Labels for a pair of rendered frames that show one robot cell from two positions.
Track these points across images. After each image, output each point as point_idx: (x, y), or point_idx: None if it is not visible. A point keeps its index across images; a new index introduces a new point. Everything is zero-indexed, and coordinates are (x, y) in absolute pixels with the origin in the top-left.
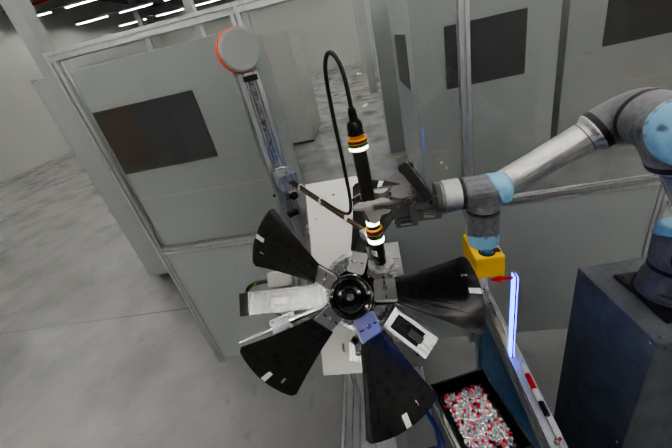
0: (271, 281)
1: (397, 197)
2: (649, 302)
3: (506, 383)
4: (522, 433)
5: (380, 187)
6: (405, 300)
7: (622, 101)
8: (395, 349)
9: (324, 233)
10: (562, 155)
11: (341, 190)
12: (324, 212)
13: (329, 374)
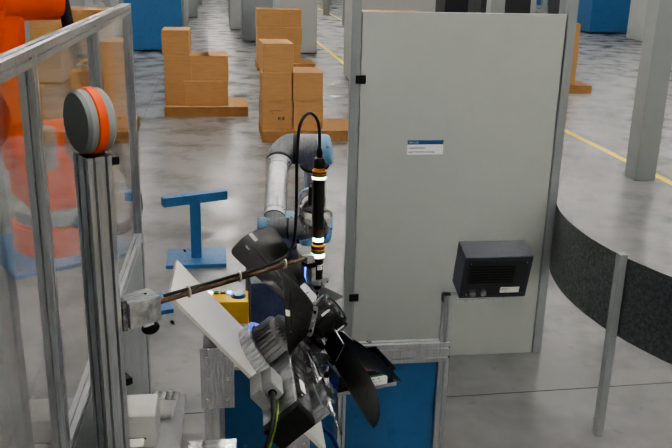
0: (278, 385)
1: (325, 209)
2: None
3: None
4: (368, 349)
5: (303, 214)
6: None
7: (291, 141)
8: None
9: (219, 334)
10: (287, 178)
11: (185, 285)
12: (201, 314)
13: (325, 446)
